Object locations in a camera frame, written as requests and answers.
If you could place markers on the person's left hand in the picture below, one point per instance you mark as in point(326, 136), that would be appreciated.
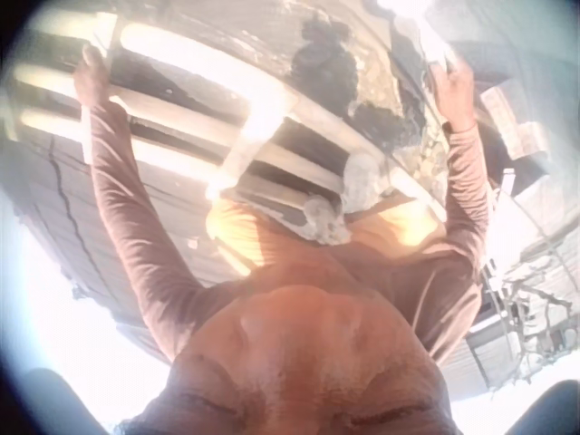
point(90, 79)

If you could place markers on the person's right hand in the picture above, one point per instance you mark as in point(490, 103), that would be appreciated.
point(455, 97)

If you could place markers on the grey patterned block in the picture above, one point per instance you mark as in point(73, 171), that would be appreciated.
point(509, 120)

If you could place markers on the bare branch tangle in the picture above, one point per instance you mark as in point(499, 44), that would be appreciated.
point(537, 321)

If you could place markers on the white post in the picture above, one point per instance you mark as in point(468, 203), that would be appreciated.
point(508, 183)

